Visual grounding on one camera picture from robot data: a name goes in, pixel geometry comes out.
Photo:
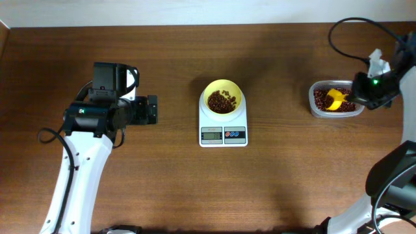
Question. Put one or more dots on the red beans in bowl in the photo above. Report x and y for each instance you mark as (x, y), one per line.
(221, 102)

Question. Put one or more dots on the white digital kitchen scale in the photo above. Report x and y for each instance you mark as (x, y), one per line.
(222, 130)

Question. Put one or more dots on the red beans in container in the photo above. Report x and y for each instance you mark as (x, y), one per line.
(325, 100)

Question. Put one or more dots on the yellow measuring scoop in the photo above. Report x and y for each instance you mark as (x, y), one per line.
(338, 99)

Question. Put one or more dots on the yellow plastic bowl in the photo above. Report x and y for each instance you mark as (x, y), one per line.
(223, 84)

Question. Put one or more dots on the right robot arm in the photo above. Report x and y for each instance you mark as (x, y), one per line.
(390, 185)

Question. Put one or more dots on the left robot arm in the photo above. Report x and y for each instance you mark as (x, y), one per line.
(93, 125)

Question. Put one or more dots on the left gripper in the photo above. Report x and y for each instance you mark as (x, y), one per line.
(151, 109)

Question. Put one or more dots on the clear plastic bean container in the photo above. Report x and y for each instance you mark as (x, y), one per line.
(316, 112)

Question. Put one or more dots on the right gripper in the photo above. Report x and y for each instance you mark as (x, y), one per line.
(359, 97)

